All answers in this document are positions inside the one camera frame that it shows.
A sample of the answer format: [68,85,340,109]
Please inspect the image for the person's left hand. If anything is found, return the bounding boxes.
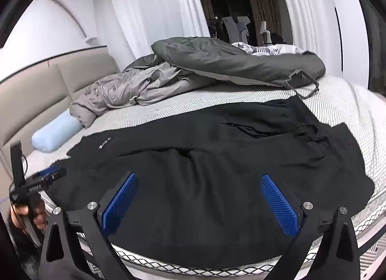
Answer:
[10,204,47,231]

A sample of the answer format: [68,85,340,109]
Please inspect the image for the beige padded headboard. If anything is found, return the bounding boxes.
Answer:
[0,45,121,178]

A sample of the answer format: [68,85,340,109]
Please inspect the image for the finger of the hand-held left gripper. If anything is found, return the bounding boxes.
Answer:
[38,165,59,177]
[48,168,67,182]

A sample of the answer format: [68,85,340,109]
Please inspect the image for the black pants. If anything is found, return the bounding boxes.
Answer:
[45,99,376,268]

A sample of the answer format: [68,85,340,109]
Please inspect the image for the light blue pillow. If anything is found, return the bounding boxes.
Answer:
[32,110,83,151]

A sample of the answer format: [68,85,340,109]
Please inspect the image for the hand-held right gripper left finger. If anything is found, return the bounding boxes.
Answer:
[39,172,139,280]

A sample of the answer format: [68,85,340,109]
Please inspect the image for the brown curtain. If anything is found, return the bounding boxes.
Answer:
[247,0,284,47]

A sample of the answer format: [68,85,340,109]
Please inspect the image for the white standing device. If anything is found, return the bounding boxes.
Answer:
[260,21,272,47]

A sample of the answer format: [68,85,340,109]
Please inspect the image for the clothes rack with clothes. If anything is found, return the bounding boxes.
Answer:
[221,16,251,43]

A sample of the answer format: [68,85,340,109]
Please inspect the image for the white curtain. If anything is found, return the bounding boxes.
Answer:
[105,0,210,60]
[273,0,341,54]

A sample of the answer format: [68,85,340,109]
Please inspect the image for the light grey crumpled blanket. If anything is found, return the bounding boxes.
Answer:
[70,62,218,128]

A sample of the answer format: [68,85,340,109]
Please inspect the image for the white patterned bedding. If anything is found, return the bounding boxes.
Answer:
[232,42,305,57]

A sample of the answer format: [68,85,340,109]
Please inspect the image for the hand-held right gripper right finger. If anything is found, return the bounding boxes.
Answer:
[260,174,361,280]

